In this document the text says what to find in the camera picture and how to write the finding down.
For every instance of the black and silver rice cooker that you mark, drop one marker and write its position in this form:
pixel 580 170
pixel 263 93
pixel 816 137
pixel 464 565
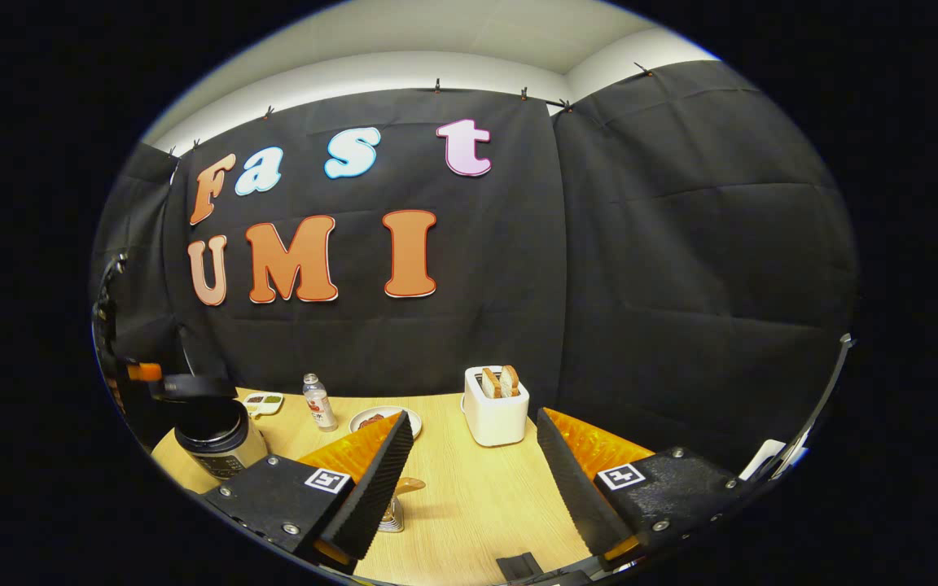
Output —
pixel 225 456

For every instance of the white divided seasoning dish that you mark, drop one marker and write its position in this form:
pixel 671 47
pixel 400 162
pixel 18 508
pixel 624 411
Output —
pixel 261 402

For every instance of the wooden spoon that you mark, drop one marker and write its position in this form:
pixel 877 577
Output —
pixel 410 485

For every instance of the white round plate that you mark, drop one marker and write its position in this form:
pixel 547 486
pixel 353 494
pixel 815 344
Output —
pixel 367 430

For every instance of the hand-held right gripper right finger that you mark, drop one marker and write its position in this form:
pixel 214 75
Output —
pixel 579 488

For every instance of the white toaster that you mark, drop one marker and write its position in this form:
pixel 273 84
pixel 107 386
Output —
pixel 495 419

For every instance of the red meat piece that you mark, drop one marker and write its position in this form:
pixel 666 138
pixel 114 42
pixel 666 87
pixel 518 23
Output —
pixel 371 421

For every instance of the black table bracket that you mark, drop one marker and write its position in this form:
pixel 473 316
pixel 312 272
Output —
pixel 518 568

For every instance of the toast slice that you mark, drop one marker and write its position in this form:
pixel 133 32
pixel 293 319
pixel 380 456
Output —
pixel 490 382
pixel 510 380

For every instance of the clear water bottle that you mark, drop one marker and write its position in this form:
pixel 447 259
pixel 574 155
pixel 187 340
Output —
pixel 321 407

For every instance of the black backdrop cloth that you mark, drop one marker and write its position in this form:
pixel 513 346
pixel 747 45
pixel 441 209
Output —
pixel 640 244

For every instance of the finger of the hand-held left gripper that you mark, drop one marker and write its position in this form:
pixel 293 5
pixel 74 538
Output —
pixel 143 372

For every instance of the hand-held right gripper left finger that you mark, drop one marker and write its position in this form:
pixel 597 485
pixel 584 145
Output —
pixel 375 488

